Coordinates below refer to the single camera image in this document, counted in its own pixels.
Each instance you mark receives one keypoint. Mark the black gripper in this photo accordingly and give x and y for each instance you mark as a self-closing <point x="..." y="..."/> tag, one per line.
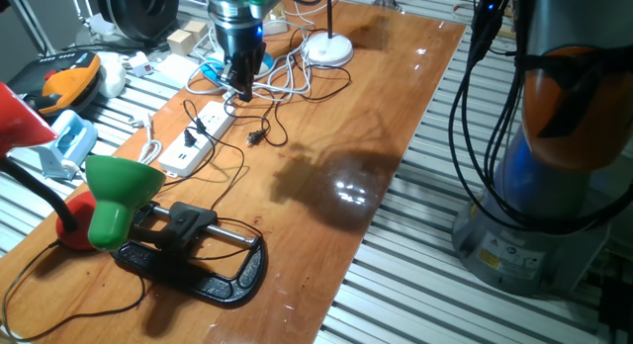
<point x="237" y="35"/>

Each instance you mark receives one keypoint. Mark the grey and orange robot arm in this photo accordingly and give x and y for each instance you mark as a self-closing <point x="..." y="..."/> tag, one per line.
<point x="559" y="111"/>

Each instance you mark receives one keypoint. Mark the white and blue LED lamp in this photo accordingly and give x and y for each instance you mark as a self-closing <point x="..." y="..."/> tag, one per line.
<point x="212" y="69"/>

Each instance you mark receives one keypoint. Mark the white shade desk lamp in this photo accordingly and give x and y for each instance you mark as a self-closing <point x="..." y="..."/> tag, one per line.
<point x="329" y="50"/>

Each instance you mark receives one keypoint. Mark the white power adapter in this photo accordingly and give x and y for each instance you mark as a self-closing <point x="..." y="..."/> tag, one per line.
<point x="141" y="64"/>

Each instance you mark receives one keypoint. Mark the white power strip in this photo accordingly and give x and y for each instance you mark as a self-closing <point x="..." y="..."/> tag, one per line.
<point x="173" y="158"/>

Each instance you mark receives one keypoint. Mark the green clamp desk lamp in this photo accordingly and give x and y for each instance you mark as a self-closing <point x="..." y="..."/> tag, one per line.
<point x="118" y="186"/>

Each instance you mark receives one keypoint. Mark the red desk lamp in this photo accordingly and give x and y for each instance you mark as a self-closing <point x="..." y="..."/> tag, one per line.
<point x="20" y="121"/>

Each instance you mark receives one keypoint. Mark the gold foil bag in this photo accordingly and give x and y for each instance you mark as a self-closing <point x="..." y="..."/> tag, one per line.
<point x="277" y="25"/>

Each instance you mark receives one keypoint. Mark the small wooden block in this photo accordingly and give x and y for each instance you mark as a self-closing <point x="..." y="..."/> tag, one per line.
<point x="180" y="42"/>
<point x="197" y="30"/>

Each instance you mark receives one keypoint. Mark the white flat box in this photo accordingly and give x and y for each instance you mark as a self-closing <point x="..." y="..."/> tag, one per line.
<point x="175" y="68"/>

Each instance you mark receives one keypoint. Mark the black round device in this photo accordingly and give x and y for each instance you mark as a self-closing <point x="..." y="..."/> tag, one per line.
<point x="138" y="10"/>

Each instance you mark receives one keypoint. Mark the white rounded object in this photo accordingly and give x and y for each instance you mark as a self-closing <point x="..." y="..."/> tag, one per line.
<point x="111" y="74"/>

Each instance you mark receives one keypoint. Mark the robot teach pendant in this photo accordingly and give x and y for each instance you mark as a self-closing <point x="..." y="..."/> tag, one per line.
<point x="69" y="82"/>

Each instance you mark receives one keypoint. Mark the light blue clothes iron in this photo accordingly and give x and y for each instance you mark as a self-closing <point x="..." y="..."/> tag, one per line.
<point x="74" y="136"/>

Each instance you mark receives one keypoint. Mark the grey slanted metal rod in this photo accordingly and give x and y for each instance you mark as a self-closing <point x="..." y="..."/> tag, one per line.
<point x="32" y="25"/>

